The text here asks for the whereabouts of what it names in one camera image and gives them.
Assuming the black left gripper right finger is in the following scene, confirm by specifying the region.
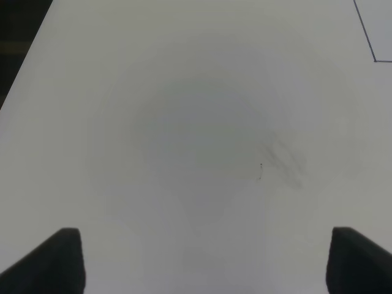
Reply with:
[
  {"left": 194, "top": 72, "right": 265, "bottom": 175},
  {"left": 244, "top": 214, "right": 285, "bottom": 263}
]
[{"left": 326, "top": 227, "right": 391, "bottom": 294}]

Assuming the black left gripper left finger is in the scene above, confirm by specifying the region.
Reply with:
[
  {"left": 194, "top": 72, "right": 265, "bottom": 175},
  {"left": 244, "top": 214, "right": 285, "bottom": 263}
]
[{"left": 1, "top": 228, "right": 86, "bottom": 293}]

